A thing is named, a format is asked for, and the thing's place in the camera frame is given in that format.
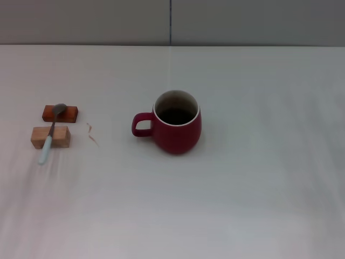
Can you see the light wooden block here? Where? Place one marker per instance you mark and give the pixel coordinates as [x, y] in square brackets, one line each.
[62, 136]

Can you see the red ceramic cup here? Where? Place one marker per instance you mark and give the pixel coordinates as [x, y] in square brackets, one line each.
[178, 139]

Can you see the dark reddish wooden block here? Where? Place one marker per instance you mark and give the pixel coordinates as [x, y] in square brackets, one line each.
[70, 114]

